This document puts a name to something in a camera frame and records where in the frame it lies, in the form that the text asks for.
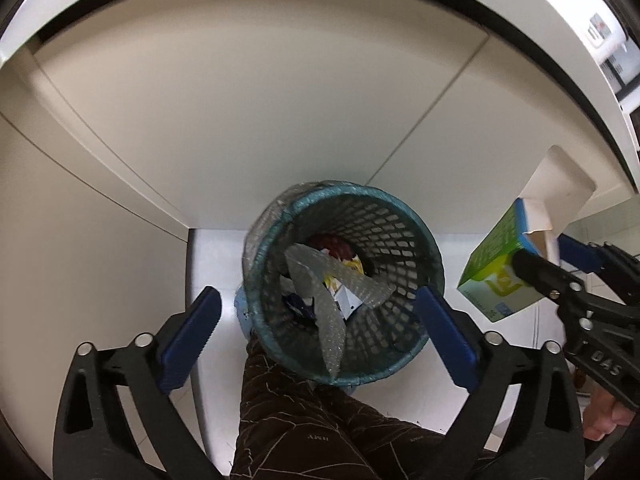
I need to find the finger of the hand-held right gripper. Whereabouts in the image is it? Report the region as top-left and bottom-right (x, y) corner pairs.
(510, 249), (588, 306)
(557, 234), (640, 281)

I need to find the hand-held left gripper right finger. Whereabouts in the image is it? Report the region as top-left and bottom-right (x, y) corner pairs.
(417, 285), (586, 480)

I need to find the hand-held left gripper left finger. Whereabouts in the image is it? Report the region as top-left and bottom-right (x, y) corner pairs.
(52, 286), (223, 480)

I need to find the green cardboard box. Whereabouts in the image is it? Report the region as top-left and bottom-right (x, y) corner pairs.
(456, 145), (597, 324)

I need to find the blue snack wrapper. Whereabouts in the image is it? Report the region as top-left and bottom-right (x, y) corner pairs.
(280, 292), (318, 321)

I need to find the dark mesh trash basket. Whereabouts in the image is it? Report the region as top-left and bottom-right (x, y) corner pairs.
(242, 180), (446, 388)

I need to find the yellow snack wrapper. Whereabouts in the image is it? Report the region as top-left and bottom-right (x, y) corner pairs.
(322, 255), (366, 291)

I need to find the clear bubble wrap sheet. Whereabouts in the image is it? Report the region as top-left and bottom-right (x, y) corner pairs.
(242, 180), (396, 381)

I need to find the red mesh net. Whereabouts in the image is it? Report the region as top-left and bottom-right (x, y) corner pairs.
(305, 232), (353, 261)

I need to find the person's right hand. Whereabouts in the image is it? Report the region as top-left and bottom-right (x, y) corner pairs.
(582, 385), (640, 443)

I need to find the person's brown patterned pants leg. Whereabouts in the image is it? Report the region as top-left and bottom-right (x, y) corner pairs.
(230, 337), (506, 480)

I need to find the beige base cabinet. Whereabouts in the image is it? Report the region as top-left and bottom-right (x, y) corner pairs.
(0, 25), (633, 480)

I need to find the white flowered rice cooker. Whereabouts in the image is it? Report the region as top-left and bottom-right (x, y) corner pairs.
(542, 0), (631, 63)

